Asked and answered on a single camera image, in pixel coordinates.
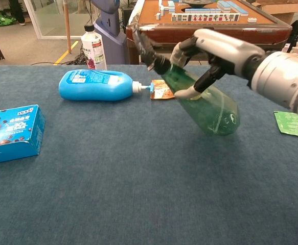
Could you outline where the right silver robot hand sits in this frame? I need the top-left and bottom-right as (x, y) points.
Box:
(169, 28), (266, 100)

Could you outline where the green spray bottle black trigger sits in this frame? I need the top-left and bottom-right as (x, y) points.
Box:
(132, 23), (241, 137)

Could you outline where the white drink bottle black cap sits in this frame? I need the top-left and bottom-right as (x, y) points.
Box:
(81, 23), (107, 71)

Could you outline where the blue detergent bottle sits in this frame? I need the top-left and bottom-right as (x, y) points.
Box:
(58, 69), (155, 102)

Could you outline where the brown mahjong table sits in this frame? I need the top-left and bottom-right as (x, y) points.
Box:
(125, 0), (293, 65)

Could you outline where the row of mahjong tiles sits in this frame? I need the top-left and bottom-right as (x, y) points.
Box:
(171, 13), (241, 22)

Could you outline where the cardboard box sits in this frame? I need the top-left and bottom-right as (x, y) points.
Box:
(250, 0), (298, 26)

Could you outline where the orange spouted refill pouch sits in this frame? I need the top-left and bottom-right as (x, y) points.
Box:
(150, 79), (176, 101)

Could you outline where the green foil sachet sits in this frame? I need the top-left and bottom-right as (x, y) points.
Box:
(273, 111), (298, 139)

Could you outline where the wooden pole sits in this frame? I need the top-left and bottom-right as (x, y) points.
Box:
(62, 0), (72, 55)

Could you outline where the green bag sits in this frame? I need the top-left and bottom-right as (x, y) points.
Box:
(0, 14), (17, 28)

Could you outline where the blue cookie box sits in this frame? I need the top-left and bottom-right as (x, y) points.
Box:
(0, 104), (46, 166)

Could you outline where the purple robot base pedestal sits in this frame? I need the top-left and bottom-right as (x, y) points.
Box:
(90, 0), (127, 65)

